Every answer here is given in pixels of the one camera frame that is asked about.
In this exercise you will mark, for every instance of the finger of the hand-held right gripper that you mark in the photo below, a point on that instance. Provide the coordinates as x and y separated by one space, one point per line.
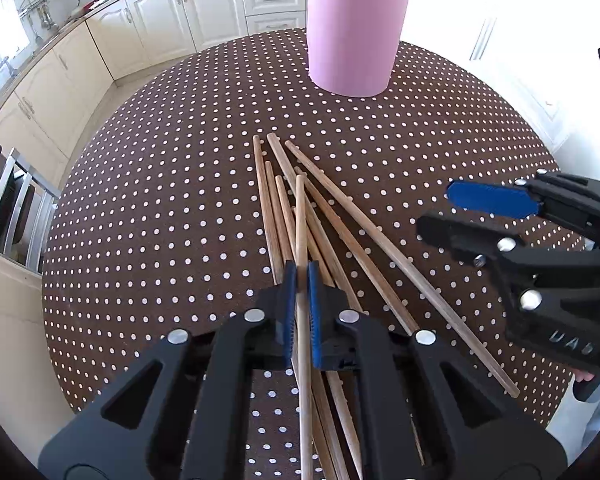
460 240
490 200

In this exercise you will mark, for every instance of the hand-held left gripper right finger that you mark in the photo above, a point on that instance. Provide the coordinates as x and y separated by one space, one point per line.
314 310

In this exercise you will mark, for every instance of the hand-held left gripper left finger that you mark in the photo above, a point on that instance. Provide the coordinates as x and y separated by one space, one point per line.
291 310

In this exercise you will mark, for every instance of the pile of wooden chopsticks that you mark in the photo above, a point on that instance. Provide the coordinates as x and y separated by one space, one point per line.
325 255

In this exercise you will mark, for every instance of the long wooden chopstick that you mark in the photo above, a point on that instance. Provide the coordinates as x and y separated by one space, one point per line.
301 240

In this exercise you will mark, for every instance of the pink cylindrical cup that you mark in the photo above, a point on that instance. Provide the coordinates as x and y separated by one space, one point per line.
355 35

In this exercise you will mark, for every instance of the person's right hand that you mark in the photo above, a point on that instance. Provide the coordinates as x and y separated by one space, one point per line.
584 376

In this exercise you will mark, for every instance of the white panelled door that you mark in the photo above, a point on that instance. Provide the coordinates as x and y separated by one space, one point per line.
520 85

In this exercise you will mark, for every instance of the metal shelf rack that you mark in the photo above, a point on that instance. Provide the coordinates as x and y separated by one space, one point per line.
32 172

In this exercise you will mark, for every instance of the cream kitchen base cabinets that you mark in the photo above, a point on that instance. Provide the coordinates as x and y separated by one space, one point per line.
155 10

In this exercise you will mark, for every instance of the red kitchen item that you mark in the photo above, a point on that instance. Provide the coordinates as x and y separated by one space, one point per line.
94 6

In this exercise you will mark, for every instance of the hanging kitchen utensils rail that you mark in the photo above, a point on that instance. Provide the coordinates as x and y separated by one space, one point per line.
42 17

